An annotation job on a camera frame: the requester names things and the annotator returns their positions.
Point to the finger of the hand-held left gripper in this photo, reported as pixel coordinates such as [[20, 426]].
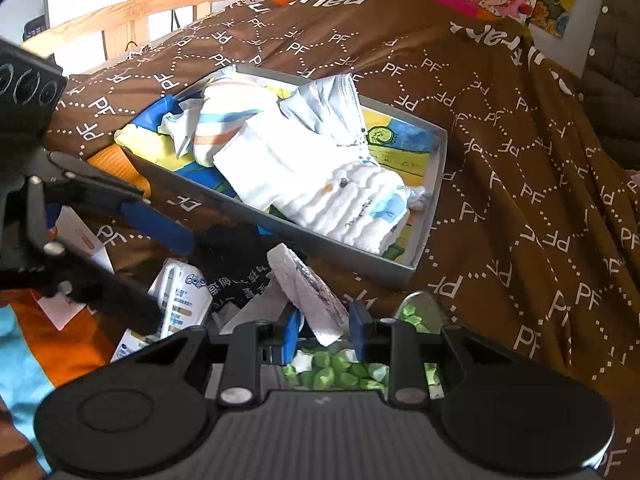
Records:
[[115, 290], [155, 225]]

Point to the striped towel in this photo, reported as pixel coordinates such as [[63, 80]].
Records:
[[225, 115]]

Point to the black printed packet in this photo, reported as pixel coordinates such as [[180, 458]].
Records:
[[235, 265]]

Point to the brown printed blanket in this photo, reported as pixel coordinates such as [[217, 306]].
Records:
[[500, 185]]

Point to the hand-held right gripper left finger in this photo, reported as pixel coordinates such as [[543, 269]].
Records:
[[290, 335]]

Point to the clear bag of green stars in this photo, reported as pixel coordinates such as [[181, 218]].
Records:
[[325, 375]]

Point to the grey tray with drawing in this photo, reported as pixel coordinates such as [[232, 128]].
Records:
[[434, 195]]

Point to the white muslin cloth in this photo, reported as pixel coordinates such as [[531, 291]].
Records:
[[325, 185]]

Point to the orange white carton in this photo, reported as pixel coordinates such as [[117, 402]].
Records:
[[117, 170]]

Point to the white blue carton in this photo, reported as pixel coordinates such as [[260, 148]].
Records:
[[175, 300]]

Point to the brown quilted jacket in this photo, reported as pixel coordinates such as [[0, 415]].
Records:
[[612, 60]]

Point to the white blue face mask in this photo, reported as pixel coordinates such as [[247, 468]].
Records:
[[330, 105]]

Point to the wooden bed rail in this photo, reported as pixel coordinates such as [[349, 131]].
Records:
[[140, 7]]

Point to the white crumpled cloth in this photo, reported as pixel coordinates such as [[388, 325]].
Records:
[[175, 122]]

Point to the crayon drawing sheet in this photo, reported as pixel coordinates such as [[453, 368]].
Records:
[[400, 135]]

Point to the white tissue packet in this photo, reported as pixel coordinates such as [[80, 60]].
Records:
[[310, 290]]

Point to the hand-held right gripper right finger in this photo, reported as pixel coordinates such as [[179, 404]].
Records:
[[357, 327]]

